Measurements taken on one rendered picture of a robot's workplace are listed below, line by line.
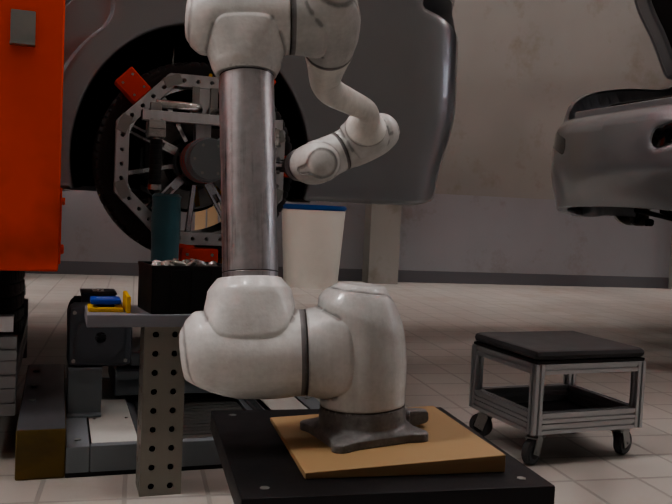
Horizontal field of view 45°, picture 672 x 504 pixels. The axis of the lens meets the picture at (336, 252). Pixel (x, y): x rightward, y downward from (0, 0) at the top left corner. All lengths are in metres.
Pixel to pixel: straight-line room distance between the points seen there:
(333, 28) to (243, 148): 0.28
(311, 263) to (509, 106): 2.82
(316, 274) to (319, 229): 0.39
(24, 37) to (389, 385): 1.35
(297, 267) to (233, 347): 5.72
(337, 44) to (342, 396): 0.65
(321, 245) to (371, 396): 5.66
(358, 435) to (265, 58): 0.68
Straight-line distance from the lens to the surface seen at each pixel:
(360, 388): 1.40
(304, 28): 1.52
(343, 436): 1.41
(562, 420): 2.50
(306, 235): 7.02
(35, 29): 2.28
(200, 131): 2.66
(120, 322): 1.96
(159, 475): 2.10
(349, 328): 1.38
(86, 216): 7.69
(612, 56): 9.22
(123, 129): 2.62
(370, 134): 2.01
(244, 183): 1.44
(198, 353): 1.39
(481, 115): 8.45
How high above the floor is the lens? 0.73
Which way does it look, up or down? 3 degrees down
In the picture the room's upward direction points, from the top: 3 degrees clockwise
